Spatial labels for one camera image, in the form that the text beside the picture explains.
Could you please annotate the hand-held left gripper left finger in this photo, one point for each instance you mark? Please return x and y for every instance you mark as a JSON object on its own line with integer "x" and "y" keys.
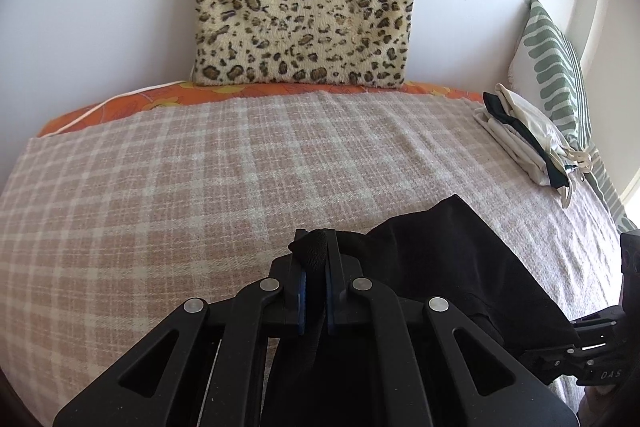
{"x": 300, "y": 307}

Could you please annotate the orange floral mattress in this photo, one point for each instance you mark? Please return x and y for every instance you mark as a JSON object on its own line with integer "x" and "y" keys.
{"x": 200, "y": 97}

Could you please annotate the beige garment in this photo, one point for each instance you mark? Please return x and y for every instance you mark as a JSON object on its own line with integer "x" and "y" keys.
{"x": 535, "y": 117}

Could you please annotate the black garment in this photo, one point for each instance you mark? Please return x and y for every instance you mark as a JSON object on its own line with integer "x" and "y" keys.
{"x": 450, "y": 267}
{"x": 530, "y": 142}

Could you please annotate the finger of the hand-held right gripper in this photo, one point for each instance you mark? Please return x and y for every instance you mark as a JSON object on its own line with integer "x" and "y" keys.
{"x": 575, "y": 342}

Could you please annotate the green striped pillow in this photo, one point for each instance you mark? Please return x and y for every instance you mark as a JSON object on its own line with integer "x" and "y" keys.
{"x": 550, "y": 62}

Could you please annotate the white garment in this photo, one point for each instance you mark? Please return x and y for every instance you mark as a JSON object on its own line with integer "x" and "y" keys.
{"x": 510, "y": 142}

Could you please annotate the pink plaid blanket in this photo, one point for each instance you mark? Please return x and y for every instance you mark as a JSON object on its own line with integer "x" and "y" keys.
{"x": 175, "y": 187}

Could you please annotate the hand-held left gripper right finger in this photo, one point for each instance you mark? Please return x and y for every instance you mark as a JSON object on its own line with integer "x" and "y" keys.
{"x": 330, "y": 307}

